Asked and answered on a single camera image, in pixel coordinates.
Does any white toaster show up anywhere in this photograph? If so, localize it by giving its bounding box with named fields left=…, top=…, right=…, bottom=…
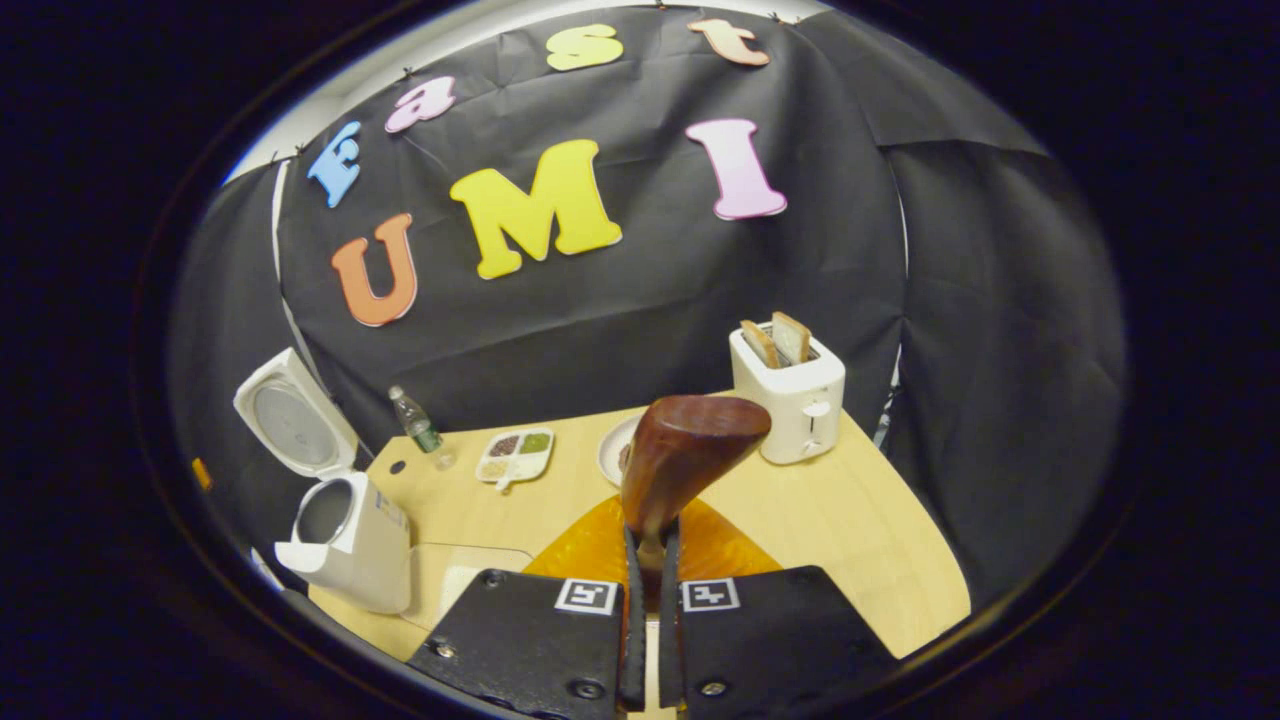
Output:
left=729, top=311, right=848, bottom=466

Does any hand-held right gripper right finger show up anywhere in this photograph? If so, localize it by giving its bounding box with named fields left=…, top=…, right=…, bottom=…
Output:
left=657, top=497, right=898, bottom=720

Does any brown wooden spoon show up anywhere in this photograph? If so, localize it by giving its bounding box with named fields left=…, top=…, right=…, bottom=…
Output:
left=620, top=394, right=774, bottom=613

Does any white divided snack dish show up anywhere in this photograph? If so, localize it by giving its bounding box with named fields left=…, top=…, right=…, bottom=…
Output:
left=475, top=427, right=556, bottom=492

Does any white rice cooker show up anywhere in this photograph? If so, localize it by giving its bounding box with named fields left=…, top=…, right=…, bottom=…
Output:
left=232, top=346, right=414, bottom=616

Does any white round plate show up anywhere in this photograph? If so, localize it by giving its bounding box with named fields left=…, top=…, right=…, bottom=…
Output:
left=597, top=414, right=642, bottom=489

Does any black backdrop cloth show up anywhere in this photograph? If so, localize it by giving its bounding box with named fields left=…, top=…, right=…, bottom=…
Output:
left=165, top=5, right=1131, bottom=611

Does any toasted bread slice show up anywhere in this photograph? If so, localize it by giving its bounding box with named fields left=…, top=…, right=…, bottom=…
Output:
left=771, top=311, right=813, bottom=366
left=740, top=319, right=782, bottom=370

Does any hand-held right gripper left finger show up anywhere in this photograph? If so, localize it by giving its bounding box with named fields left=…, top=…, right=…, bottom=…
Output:
left=405, top=495, right=648, bottom=720

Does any clear plastic water bottle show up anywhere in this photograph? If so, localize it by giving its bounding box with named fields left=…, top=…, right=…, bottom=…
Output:
left=387, top=384, right=445, bottom=455

